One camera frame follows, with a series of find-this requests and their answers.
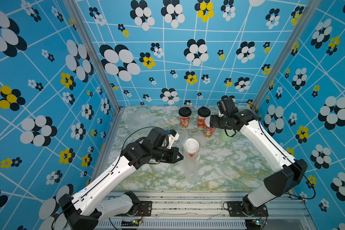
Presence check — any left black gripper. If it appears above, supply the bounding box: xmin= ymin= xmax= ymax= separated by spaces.
xmin=152 ymin=146 xmax=186 ymax=162

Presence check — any clear plastic carrier bag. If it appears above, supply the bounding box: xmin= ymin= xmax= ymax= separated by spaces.
xmin=181 ymin=135 xmax=206 ymax=185

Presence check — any red cup white lid front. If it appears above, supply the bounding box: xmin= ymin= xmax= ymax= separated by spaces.
xmin=183 ymin=138 xmax=199 ymax=157

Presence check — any red cup white lid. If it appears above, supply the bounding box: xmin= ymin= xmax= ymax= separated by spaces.
xmin=204 ymin=117 xmax=216 ymax=139
xmin=183 ymin=138 xmax=199 ymax=157

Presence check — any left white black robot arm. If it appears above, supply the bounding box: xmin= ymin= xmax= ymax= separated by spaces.
xmin=59 ymin=127 xmax=184 ymax=230

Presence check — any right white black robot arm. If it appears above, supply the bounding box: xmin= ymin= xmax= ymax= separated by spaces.
xmin=209 ymin=109 xmax=308 ymax=216

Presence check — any red cup black lid right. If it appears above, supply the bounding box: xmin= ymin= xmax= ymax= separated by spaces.
xmin=197 ymin=106 xmax=211 ymax=130

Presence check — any red cup black lid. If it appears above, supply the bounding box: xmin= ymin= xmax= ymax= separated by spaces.
xmin=197 ymin=106 xmax=211 ymax=130
xmin=178 ymin=106 xmax=192 ymax=129

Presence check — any red cup black lid left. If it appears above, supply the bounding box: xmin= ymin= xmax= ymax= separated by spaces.
xmin=178 ymin=106 xmax=192 ymax=129

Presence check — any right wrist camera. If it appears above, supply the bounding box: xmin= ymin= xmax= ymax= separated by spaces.
xmin=217 ymin=96 xmax=239 ymax=117

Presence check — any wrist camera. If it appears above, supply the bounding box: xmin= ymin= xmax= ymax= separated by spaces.
xmin=217 ymin=96 xmax=239 ymax=117
xmin=167 ymin=129 xmax=180 ymax=149

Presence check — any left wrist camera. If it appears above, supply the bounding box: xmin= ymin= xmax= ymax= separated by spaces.
xmin=167 ymin=129 xmax=180 ymax=149

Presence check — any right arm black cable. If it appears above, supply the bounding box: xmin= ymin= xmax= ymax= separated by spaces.
xmin=224 ymin=102 xmax=317 ymax=200

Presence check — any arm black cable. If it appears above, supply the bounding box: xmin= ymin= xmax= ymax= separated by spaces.
xmin=51 ymin=126 xmax=156 ymax=230
xmin=224 ymin=102 xmax=317 ymax=200

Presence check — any aluminium rail frame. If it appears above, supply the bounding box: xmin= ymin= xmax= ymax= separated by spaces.
xmin=94 ymin=191 xmax=316 ymax=230

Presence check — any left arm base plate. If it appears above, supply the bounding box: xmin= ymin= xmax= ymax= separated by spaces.
xmin=117 ymin=201 xmax=152 ymax=217

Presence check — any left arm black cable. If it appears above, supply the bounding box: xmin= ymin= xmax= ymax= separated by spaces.
xmin=51 ymin=126 xmax=156 ymax=230

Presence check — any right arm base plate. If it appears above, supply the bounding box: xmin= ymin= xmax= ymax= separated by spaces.
xmin=224 ymin=201 xmax=268 ymax=218

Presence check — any right aluminium corner post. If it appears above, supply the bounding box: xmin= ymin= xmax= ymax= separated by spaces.
xmin=251 ymin=0 xmax=322 ymax=112

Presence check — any aluminium corner post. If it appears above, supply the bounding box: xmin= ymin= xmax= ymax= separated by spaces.
xmin=251 ymin=0 xmax=322 ymax=112
xmin=64 ymin=0 xmax=123 ymax=113

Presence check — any left aluminium corner post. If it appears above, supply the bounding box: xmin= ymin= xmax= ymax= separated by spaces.
xmin=64 ymin=0 xmax=123 ymax=113

